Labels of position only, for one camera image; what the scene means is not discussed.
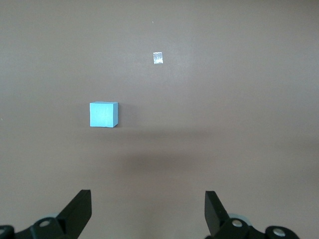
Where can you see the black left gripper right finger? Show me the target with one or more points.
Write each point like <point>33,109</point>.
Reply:
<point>216,216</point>

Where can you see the small clear tape piece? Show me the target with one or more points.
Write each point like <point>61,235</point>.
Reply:
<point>157,57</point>

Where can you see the blue foam block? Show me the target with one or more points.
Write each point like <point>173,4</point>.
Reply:
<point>102,114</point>

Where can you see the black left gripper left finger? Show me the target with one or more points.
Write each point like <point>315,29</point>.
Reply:
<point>74,214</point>

